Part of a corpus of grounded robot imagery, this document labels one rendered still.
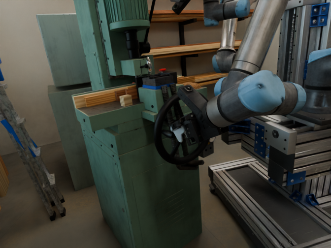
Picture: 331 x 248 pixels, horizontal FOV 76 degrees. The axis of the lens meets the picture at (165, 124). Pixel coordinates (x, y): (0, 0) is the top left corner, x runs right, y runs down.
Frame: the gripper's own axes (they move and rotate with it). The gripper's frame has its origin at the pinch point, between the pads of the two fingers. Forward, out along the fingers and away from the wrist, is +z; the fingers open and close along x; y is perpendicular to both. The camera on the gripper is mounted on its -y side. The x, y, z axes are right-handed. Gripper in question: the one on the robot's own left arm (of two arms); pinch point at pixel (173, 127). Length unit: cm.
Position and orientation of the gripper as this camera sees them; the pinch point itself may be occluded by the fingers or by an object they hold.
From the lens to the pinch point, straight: 68.3
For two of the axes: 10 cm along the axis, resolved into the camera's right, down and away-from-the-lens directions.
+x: 8.1, -2.6, 5.3
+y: 3.7, 9.2, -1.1
